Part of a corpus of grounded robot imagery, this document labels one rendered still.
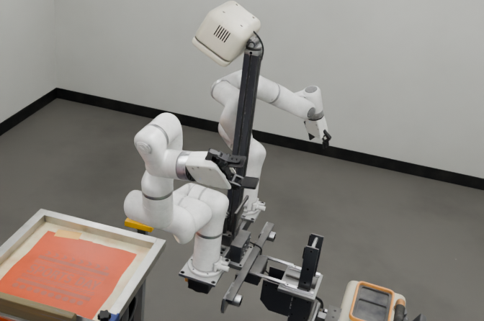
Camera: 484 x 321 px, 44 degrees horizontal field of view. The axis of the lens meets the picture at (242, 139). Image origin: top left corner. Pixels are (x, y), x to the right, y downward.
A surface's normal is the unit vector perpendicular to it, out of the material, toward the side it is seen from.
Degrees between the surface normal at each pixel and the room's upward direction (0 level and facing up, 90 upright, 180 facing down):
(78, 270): 0
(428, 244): 0
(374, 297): 0
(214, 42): 90
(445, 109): 90
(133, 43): 90
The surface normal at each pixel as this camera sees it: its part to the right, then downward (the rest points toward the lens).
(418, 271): 0.11, -0.89
